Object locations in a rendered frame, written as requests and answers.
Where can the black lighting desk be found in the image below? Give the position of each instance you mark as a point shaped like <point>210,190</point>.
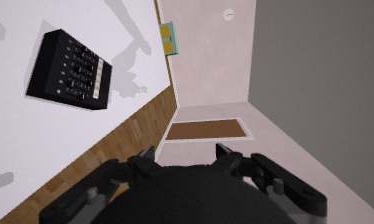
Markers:
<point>62,58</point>

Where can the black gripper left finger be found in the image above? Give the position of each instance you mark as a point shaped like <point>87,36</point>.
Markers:
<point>81,203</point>

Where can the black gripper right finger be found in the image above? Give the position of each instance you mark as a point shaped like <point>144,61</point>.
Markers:
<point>303,203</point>

